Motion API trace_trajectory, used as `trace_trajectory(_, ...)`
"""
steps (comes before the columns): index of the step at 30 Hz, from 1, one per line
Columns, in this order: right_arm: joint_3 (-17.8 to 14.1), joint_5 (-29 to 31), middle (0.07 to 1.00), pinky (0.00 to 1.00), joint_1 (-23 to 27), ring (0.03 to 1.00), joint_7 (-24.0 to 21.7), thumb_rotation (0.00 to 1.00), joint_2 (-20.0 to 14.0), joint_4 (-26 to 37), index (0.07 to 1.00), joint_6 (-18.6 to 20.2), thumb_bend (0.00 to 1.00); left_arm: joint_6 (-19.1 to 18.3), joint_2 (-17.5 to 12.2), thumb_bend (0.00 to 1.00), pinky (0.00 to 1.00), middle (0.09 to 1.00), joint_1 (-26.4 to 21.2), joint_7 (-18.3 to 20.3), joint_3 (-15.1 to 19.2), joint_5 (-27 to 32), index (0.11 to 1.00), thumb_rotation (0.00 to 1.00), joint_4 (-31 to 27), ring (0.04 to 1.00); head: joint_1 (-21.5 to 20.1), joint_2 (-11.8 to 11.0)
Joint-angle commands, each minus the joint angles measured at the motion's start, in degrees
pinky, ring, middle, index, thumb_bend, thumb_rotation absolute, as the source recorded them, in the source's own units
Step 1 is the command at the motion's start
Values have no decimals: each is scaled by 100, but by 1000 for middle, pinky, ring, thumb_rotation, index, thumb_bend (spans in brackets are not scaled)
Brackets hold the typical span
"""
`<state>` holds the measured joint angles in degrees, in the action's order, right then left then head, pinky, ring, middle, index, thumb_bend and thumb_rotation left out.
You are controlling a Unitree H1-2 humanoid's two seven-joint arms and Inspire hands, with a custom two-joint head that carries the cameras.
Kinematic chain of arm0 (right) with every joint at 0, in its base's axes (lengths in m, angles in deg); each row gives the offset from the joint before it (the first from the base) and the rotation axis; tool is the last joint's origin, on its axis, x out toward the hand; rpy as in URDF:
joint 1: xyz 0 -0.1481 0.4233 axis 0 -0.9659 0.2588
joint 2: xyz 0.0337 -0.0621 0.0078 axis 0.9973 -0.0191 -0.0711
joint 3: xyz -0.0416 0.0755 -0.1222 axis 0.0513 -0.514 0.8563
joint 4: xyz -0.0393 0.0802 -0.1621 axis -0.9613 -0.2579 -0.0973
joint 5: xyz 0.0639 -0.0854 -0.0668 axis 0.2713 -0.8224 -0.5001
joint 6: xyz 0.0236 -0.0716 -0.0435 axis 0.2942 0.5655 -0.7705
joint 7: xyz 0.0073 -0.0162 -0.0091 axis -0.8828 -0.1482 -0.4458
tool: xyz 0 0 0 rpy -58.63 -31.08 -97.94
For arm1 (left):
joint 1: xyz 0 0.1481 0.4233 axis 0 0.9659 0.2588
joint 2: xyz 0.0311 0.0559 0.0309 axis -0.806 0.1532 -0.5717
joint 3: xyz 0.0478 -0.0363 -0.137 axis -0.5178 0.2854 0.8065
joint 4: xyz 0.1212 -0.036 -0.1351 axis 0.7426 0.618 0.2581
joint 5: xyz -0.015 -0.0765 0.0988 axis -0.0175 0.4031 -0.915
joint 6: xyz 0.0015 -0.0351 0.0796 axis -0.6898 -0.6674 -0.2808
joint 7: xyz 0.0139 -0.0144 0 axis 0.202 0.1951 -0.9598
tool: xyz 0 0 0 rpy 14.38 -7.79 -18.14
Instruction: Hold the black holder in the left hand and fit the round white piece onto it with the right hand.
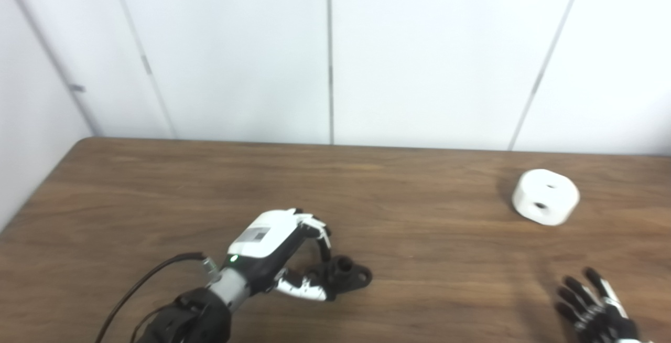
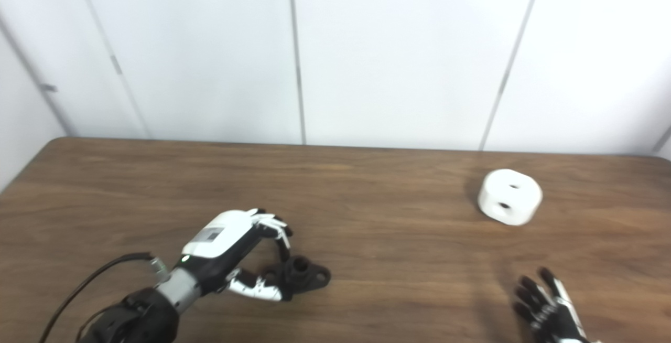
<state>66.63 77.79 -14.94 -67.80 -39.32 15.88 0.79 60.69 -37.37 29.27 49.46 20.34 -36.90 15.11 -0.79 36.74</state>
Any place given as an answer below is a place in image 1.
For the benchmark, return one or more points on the white and black left hand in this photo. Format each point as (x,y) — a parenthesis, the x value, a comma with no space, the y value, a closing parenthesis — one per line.
(262,238)

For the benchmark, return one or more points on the white and black right hand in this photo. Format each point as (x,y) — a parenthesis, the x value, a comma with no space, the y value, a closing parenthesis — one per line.
(603,319)

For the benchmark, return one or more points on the black flanged holder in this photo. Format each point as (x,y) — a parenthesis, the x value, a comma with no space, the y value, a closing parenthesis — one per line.
(348,276)

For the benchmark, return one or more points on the round white piece with holes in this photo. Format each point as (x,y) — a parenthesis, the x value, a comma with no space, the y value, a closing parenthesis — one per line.
(545,199)

